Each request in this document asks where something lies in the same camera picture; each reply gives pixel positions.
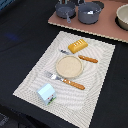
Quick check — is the wooden handled fork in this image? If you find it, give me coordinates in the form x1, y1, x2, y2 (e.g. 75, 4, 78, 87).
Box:
44, 71, 85, 90

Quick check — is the cream bowl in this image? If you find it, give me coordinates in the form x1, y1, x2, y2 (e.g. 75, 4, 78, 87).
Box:
116, 4, 128, 30

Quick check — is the tan round plate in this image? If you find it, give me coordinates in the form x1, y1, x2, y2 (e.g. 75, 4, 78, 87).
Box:
56, 55, 83, 78

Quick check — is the yellow bread loaf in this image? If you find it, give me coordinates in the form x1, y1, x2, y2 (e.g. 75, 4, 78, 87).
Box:
68, 39, 88, 53

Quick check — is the large grey pot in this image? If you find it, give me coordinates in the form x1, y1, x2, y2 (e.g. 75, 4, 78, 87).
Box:
78, 2, 101, 24

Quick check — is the wooden handled knife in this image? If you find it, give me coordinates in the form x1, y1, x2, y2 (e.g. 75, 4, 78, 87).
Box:
59, 49, 98, 63

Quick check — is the light blue milk carton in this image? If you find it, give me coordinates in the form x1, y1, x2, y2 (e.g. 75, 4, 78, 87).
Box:
37, 83, 56, 105

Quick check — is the small grey saucepan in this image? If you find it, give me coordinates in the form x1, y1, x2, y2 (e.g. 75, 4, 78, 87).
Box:
55, 1, 75, 23

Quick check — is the beige woven placemat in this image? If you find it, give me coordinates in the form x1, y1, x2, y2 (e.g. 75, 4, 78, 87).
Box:
14, 31, 115, 128

